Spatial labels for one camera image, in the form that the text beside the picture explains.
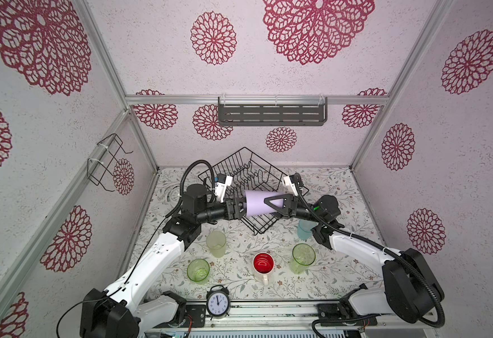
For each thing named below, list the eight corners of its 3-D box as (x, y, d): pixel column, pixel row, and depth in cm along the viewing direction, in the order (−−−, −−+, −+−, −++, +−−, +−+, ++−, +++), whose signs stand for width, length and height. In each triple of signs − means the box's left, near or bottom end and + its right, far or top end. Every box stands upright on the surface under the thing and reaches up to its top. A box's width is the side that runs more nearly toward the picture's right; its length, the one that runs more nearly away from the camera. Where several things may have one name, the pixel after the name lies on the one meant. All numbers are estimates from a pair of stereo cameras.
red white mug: (247, 273, 85) (247, 265, 79) (260, 256, 90) (261, 247, 83) (265, 287, 82) (266, 280, 75) (277, 268, 87) (280, 261, 80)
